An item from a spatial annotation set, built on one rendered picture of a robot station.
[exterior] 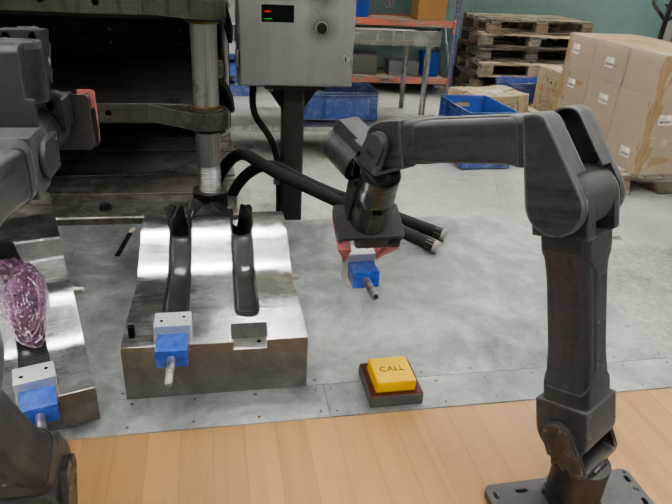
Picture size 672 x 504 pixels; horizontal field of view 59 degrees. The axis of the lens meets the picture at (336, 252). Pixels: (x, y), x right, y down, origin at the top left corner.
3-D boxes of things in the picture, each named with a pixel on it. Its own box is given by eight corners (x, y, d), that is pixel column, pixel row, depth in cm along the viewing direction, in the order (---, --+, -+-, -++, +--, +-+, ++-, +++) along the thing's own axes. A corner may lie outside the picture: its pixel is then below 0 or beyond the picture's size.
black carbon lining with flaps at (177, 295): (263, 327, 92) (263, 273, 88) (154, 334, 89) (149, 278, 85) (251, 233, 122) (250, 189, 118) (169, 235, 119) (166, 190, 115)
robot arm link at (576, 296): (536, 446, 71) (530, 173, 62) (565, 422, 75) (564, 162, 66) (587, 468, 66) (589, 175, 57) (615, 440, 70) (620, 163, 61)
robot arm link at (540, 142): (356, 121, 78) (583, 112, 55) (403, 113, 83) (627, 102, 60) (365, 213, 81) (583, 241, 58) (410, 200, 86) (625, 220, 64)
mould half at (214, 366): (306, 386, 91) (309, 310, 85) (126, 399, 86) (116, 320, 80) (276, 243, 135) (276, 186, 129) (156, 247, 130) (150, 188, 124)
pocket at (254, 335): (268, 360, 87) (269, 339, 86) (232, 362, 86) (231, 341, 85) (266, 342, 91) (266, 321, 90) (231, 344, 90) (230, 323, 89)
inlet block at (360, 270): (390, 311, 91) (392, 279, 89) (357, 314, 90) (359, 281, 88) (369, 273, 102) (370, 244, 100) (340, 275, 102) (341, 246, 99)
